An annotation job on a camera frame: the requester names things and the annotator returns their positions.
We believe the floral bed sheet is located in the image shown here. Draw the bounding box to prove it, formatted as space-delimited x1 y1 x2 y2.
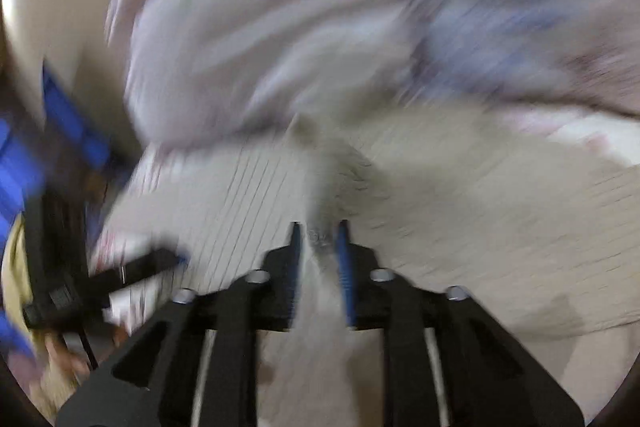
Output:
497 106 640 167

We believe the pink floral pillow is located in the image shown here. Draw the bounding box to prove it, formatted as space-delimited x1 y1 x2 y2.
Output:
105 0 639 147

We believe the beige cable-knit sweater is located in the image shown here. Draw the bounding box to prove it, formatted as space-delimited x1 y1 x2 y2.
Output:
91 106 639 426

